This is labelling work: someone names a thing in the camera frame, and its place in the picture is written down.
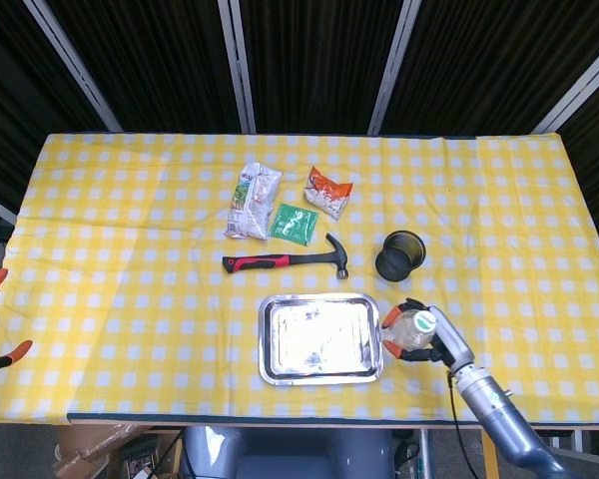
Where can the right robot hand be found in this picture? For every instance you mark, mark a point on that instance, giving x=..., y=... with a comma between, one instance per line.
x=451, y=341

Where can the transparent plastic water bottle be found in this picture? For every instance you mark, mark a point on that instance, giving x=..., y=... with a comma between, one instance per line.
x=412, y=332

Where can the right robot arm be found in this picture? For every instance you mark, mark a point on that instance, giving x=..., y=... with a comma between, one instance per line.
x=504, y=419

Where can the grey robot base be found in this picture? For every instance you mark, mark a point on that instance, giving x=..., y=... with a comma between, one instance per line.
x=289, y=454

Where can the stainless steel rectangular tray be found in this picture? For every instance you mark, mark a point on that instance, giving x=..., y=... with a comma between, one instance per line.
x=322, y=344

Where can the black mesh pen holder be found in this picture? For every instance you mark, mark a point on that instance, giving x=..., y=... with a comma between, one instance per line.
x=402, y=257

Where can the brown cardboard box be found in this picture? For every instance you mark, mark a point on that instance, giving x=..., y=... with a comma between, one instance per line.
x=95, y=449

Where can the yellow white checked tablecloth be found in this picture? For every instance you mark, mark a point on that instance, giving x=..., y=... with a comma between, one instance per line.
x=130, y=299

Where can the orange white crumpled snack bag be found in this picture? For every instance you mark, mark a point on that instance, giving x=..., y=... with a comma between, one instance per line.
x=327, y=194

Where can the green tea sachet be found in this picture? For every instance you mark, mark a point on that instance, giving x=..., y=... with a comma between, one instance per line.
x=294, y=224

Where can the red black claw hammer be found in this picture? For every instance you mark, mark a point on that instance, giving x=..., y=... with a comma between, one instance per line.
x=259, y=262

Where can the silver green snack bag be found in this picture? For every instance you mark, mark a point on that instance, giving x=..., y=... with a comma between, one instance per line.
x=252, y=202

